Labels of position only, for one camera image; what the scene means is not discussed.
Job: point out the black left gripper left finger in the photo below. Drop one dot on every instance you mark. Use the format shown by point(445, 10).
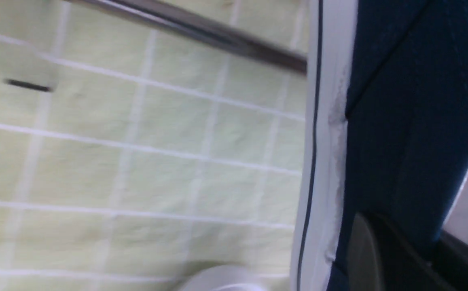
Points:
point(380, 259)

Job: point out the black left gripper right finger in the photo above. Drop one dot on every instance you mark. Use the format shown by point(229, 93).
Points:
point(450, 260)

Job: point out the navy slip-on shoe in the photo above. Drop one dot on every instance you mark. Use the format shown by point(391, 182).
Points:
point(386, 130)

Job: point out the steel shoe rack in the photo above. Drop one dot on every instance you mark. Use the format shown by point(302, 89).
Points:
point(190, 25)

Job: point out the green checked tablecloth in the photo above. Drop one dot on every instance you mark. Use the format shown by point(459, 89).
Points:
point(131, 158)

